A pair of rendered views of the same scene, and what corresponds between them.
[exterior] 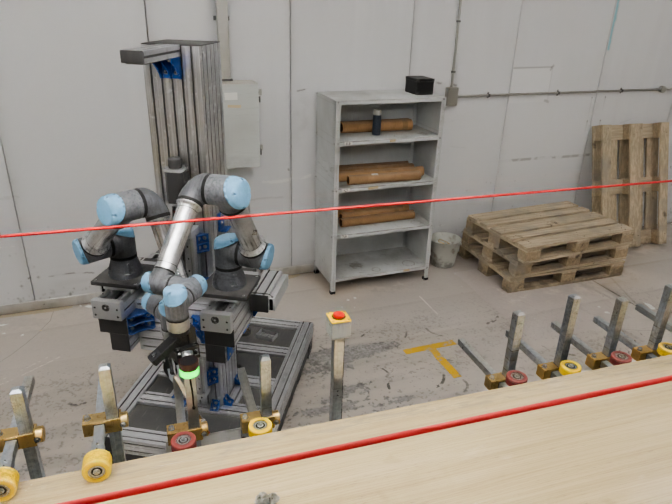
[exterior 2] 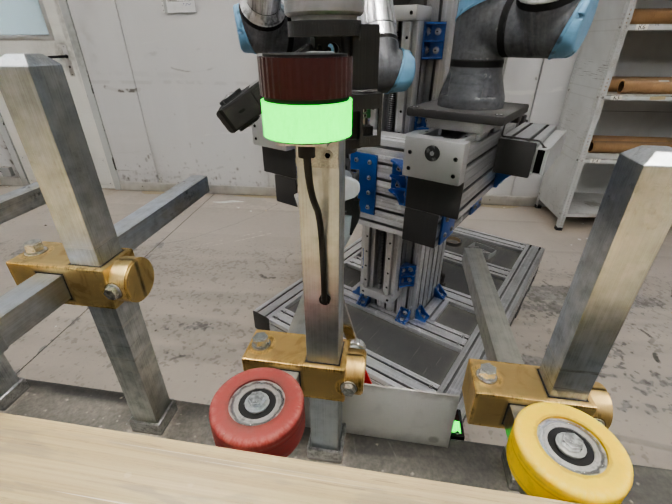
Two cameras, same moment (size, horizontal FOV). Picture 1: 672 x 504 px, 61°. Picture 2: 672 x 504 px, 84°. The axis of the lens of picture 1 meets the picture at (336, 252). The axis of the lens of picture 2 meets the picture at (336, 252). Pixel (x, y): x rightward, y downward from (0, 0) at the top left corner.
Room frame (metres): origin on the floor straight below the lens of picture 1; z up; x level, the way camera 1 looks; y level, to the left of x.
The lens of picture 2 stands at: (1.26, 0.31, 1.17)
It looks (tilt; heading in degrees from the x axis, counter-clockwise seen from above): 29 degrees down; 28
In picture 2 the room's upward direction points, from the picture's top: straight up
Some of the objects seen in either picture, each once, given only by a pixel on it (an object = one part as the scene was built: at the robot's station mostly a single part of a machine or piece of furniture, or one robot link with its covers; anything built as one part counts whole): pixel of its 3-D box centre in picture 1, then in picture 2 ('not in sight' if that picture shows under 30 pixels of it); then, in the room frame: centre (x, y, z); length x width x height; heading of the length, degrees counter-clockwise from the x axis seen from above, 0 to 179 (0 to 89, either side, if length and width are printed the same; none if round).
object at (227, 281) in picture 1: (229, 273); (473, 82); (2.26, 0.47, 1.09); 0.15 x 0.15 x 0.10
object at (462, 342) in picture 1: (486, 368); not in sight; (2.01, -0.65, 0.80); 0.44 x 0.03 x 0.04; 18
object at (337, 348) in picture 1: (336, 386); not in sight; (1.70, -0.02, 0.93); 0.05 x 0.05 x 0.45; 18
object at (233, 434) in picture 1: (204, 445); (352, 407); (1.57, 0.45, 0.75); 0.26 x 0.01 x 0.10; 108
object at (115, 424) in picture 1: (105, 422); (85, 274); (1.45, 0.73, 0.95); 0.14 x 0.06 x 0.05; 108
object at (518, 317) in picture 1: (510, 363); not in sight; (1.93, -0.72, 0.89); 0.04 x 0.04 x 0.48; 18
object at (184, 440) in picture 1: (184, 452); (262, 439); (1.42, 0.47, 0.85); 0.08 x 0.08 x 0.11
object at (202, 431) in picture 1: (187, 432); (306, 367); (1.52, 0.49, 0.85); 0.14 x 0.06 x 0.05; 108
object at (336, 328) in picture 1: (338, 325); not in sight; (1.70, -0.02, 1.18); 0.07 x 0.07 x 0.08; 18
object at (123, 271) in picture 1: (124, 263); not in sight; (2.34, 0.96, 1.09); 0.15 x 0.15 x 0.10
